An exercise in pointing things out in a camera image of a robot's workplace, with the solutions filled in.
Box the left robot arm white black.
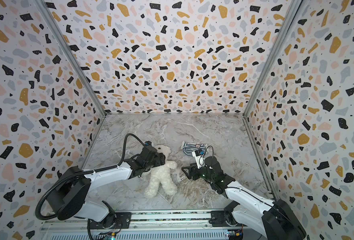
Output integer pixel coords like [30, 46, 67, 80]
[35, 145, 166, 228]

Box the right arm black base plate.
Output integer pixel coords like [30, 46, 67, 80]
[209, 210, 241, 227]

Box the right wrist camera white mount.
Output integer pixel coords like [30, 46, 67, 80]
[192, 149, 205, 169]

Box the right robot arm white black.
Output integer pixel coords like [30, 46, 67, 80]
[182, 157, 307, 240]

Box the grey vented cable duct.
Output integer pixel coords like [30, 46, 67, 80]
[48, 230, 228, 240]

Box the black corrugated cable conduit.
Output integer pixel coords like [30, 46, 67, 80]
[34, 133, 146, 221]

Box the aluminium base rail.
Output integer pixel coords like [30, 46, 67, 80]
[38, 208, 297, 232]

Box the white fluffy teddy bear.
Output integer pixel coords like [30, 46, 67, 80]
[144, 145, 177, 199]

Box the blue white striped knit sweater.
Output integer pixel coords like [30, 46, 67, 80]
[181, 141, 208, 157]

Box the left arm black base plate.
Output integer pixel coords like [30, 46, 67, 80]
[88, 212, 132, 230]

